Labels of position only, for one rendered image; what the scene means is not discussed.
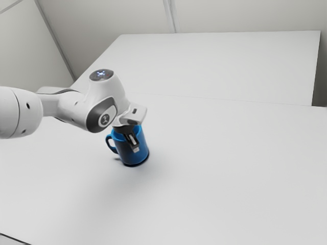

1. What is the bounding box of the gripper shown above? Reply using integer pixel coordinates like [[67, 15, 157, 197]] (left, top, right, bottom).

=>
[[113, 120, 141, 153]]

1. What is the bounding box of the blue mug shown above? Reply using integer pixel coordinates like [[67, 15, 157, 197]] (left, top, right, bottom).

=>
[[105, 125, 150, 167]]

